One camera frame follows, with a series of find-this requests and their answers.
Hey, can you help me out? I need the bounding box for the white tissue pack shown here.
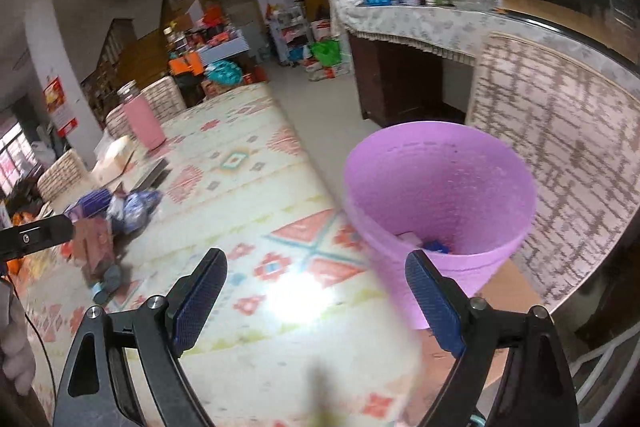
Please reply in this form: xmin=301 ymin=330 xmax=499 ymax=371
xmin=91 ymin=131 xmax=136 ymax=186

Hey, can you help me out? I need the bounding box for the blue tissue packet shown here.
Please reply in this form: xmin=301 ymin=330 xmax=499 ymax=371
xmin=64 ymin=187 xmax=112 ymax=221

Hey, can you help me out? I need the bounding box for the sideboard with patterned cloth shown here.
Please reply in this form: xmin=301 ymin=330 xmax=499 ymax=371
xmin=331 ymin=0 xmax=639 ymax=127

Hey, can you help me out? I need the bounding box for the red wall calendar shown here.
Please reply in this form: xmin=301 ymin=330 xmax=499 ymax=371
xmin=43 ymin=76 xmax=78 ymax=138

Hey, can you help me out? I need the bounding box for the silver grey small box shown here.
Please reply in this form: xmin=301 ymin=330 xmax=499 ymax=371
xmin=131 ymin=158 xmax=168 ymax=192

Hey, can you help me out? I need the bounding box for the woven chair far centre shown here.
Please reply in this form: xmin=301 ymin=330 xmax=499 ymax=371
xmin=142 ymin=76 xmax=186 ymax=124

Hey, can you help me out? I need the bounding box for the woven chair far left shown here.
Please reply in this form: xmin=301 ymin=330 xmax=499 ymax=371
xmin=37 ymin=148 xmax=94 ymax=202

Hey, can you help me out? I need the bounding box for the blue patterned plastic bag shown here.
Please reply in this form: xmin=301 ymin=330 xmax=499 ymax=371
xmin=106 ymin=190 xmax=162 ymax=235

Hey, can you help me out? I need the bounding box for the pink thermos bottle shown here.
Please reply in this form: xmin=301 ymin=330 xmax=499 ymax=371
xmin=117 ymin=80 xmax=166 ymax=150

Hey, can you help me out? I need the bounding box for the dark red cigarette carton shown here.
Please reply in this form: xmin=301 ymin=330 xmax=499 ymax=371
xmin=72 ymin=216 xmax=115 ymax=285

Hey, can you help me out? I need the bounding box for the green bag on floor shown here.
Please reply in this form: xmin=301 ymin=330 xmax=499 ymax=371
xmin=310 ymin=39 xmax=342 ymax=67

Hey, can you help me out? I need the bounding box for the light blue ZZ box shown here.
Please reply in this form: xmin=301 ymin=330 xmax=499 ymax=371
xmin=91 ymin=265 xmax=122 ymax=306

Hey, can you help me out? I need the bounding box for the woven chair near basket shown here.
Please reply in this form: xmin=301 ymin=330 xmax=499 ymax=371
xmin=466 ymin=31 xmax=639 ymax=310

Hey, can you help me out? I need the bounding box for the purple perforated basket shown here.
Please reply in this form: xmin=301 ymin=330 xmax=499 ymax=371
xmin=343 ymin=121 xmax=537 ymax=329

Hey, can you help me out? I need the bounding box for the white gloved left hand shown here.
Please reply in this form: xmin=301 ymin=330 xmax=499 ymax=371
xmin=1 ymin=280 xmax=36 ymax=397

